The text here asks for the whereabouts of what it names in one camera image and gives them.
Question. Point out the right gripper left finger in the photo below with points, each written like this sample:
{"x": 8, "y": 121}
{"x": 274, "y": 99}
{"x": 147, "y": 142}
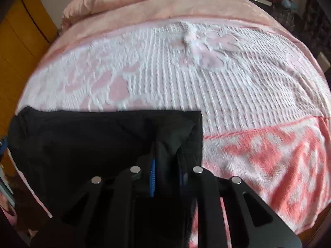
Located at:
{"x": 99, "y": 216}

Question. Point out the black pants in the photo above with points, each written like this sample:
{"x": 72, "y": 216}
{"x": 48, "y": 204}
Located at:
{"x": 59, "y": 152}

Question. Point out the orange wooden wardrobe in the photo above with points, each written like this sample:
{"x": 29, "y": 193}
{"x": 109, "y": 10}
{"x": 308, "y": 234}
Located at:
{"x": 27, "y": 31}

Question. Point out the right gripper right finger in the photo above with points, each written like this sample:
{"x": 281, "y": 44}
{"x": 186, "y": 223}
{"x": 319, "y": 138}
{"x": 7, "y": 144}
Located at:
{"x": 230, "y": 213}

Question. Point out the dark right nightstand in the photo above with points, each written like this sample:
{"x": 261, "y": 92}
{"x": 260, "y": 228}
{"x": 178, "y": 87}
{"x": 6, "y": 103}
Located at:
{"x": 284, "y": 16}

